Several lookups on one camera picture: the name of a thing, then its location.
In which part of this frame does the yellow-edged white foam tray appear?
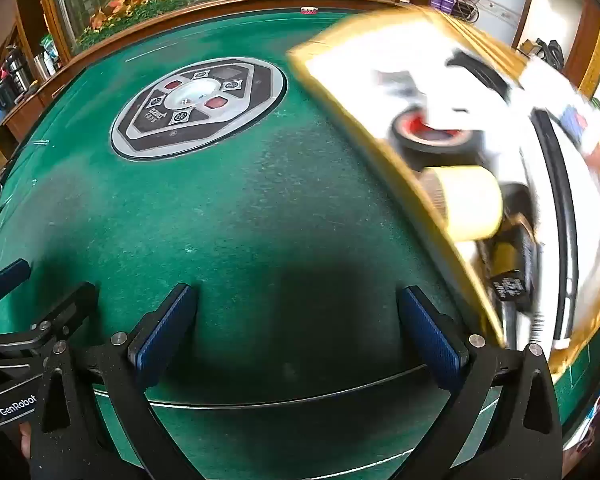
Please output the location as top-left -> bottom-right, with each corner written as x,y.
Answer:
286,7 -> 600,378

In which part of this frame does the small white labelled box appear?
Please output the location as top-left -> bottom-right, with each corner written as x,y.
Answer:
557,102 -> 593,143

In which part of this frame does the black bottle gold band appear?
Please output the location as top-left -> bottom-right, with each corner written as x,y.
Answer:
480,210 -> 541,311

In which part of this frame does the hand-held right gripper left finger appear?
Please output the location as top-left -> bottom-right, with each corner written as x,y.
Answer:
27,282 -> 206,480

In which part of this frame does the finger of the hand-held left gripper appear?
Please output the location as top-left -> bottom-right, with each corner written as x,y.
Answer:
0,259 -> 33,306
0,281 -> 99,356

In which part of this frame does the white bottle green cap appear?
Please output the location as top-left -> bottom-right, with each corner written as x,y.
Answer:
42,35 -> 63,73

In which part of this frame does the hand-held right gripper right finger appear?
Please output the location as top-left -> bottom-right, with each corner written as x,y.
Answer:
395,285 -> 566,480

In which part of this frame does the wire basket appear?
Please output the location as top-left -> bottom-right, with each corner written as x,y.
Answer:
455,0 -> 481,23

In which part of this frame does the black thermos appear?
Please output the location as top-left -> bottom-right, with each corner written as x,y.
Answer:
0,47 -> 35,98

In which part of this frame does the black tape roll red core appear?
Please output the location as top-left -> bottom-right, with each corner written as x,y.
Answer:
390,107 -> 481,171

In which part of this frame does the grey table centre console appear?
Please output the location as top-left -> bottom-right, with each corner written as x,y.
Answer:
110,56 -> 287,162

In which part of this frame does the black bag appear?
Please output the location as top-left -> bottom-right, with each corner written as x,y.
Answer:
532,37 -> 566,68

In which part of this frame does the yellow-lidded jar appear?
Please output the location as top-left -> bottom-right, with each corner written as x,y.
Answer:
420,165 -> 505,241

